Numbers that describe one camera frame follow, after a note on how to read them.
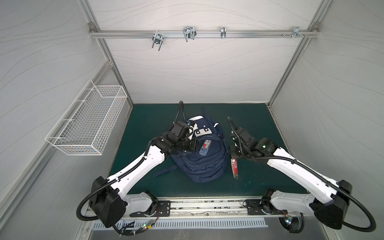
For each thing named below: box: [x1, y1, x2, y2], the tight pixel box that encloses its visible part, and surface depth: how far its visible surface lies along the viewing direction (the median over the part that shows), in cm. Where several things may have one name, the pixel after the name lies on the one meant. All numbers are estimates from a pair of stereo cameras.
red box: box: [231, 158, 239, 180], surface depth 76 cm
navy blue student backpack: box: [154, 107, 229, 183], surface depth 82 cm
